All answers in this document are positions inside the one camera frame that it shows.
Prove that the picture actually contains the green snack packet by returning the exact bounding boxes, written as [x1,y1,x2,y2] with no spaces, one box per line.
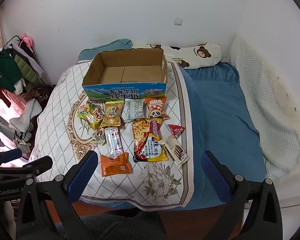
[77,102,93,124]

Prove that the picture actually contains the blue bed sheet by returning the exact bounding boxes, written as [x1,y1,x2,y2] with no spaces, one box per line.
[179,61,267,210]

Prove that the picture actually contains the white snack packet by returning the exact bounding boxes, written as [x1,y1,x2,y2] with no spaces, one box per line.
[122,98,146,123]

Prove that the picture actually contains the yellow cartoon face snack packet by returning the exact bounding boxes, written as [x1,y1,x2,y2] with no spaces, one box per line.
[87,106,104,131]

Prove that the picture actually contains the red triangular snack packet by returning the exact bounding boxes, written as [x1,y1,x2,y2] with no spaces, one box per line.
[167,123,185,139]

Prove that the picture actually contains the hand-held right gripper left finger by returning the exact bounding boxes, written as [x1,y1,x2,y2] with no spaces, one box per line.
[16,150,99,240]

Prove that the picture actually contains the pink white sausage packet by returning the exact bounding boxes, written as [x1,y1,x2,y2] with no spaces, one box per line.
[103,127,126,159]

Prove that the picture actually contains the white patterned quilt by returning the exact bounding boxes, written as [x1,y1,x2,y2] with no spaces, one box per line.
[27,60,198,208]

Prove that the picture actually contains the pink plush item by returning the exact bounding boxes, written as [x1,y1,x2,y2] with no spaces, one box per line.
[18,33,34,53]

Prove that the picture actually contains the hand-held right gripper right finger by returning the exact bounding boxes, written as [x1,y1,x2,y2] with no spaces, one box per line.
[201,150,283,240]

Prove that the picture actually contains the yellow biscuit packet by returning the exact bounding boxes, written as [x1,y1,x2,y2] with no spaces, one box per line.
[100,99,126,127]

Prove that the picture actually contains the hanging clothes on rack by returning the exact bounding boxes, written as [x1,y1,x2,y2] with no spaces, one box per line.
[0,44,45,97]

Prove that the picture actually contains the cardboard box blue print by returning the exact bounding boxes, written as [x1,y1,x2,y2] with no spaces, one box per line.
[82,48,169,101]

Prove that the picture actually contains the person's dark grey clothing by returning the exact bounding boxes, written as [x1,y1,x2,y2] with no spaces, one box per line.
[74,209,168,240]

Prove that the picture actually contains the white chocolate stick packet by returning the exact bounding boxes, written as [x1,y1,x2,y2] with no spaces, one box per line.
[161,135,191,169]

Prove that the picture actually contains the blue pillow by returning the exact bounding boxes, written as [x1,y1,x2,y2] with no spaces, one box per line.
[78,39,133,62]

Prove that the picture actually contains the white waffle blanket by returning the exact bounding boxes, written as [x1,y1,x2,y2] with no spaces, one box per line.
[226,33,300,207]

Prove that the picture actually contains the small candy packet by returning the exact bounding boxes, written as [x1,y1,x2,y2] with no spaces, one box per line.
[92,127,107,146]

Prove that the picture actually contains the orange panda snack packet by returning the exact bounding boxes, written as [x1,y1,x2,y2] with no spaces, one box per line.
[144,96,171,121]

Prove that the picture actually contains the pile of light clothes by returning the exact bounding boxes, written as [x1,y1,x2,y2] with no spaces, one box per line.
[8,98,43,153]

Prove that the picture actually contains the bear print pillow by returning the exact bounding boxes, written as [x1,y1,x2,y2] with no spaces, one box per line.
[132,42,223,70]

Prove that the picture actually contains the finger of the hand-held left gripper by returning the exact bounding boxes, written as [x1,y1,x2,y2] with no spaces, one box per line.
[0,155,53,178]
[0,148,23,168]

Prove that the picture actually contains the yellow instant noodle packet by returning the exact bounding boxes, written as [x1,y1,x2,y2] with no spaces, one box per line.
[132,117,169,163]

